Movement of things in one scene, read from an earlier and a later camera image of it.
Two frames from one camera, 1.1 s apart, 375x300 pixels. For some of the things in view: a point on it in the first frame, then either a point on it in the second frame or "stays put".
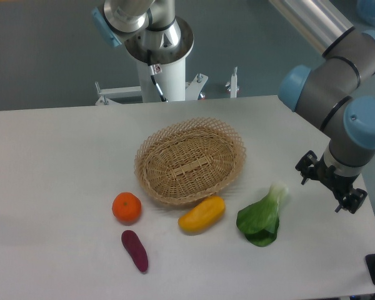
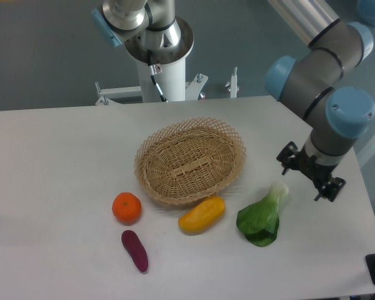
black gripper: (310, 167) → (309, 165)
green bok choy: (260, 222) stays put
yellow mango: (203, 215) stays put
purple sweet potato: (135, 249) stays put
